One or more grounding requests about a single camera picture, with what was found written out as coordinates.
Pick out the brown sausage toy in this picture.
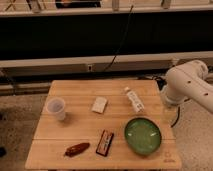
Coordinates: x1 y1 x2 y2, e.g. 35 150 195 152
64 143 90 157

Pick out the green plate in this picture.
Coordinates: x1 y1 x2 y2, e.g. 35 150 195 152
124 118 162 156

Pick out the white tube bottle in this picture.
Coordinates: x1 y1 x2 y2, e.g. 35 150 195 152
124 87 144 113

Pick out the wooden folding table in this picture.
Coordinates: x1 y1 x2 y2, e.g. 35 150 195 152
25 80 182 170

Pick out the black floor cable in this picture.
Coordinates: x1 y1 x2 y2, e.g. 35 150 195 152
170 105 181 128

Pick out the white sponge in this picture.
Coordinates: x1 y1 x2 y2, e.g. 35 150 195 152
92 97 108 113

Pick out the black hanging cable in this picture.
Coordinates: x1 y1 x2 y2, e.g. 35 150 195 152
102 4 135 73

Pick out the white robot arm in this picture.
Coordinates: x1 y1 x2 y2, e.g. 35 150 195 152
161 60 213 114

